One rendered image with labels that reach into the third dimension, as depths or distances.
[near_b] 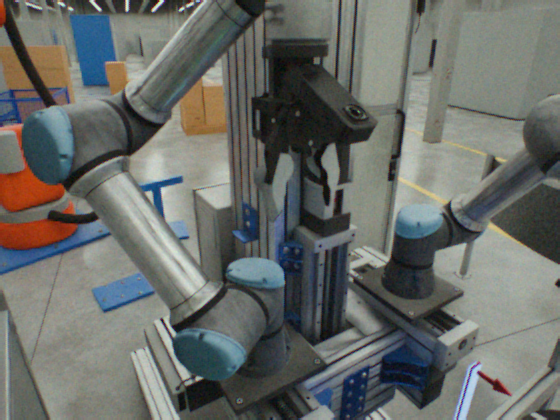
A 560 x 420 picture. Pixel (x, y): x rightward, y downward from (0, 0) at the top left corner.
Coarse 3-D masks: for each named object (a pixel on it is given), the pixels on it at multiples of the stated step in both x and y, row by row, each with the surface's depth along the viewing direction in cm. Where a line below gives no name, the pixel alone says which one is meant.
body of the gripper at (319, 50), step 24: (264, 48) 46; (288, 48) 41; (312, 48) 41; (288, 72) 44; (264, 96) 49; (288, 96) 45; (264, 120) 48; (288, 120) 43; (312, 120) 45; (312, 144) 46
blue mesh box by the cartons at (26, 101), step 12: (0, 96) 555; (12, 96) 603; (24, 96) 608; (36, 96) 612; (60, 96) 573; (0, 108) 502; (12, 108) 507; (24, 108) 511; (36, 108) 515; (0, 120) 508; (12, 120) 512; (24, 120) 516
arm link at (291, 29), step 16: (272, 0) 40; (288, 0) 39; (304, 0) 39; (320, 0) 39; (272, 16) 40; (288, 16) 40; (304, 16) 39; (320, 16) 40; (272, 32) 41; (288, 32) 40; (304, 32) 40; (320, 32) 41
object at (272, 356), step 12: (264, 336) 78; (276, 336) 80; (288, 336) 85; (264, 348) 79; (276, 348) 80; (288, 348) 85; (252, 360) 80; (264, 360) 79; (276, 360) 80; (288, 360) 84; (240, 372) 80; (252, 372) 79; (264, 372) 80; (276, 372) 81
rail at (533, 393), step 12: (540, 372) 103; (552, 372) 105; (528, 384) 100; (540, 384) 100; (552, 384) 101; (516, 396) 96; (528, 396) 96; (540, 396) 98; (504, 408) 93; (516, 408) 93; (528, 408) 95
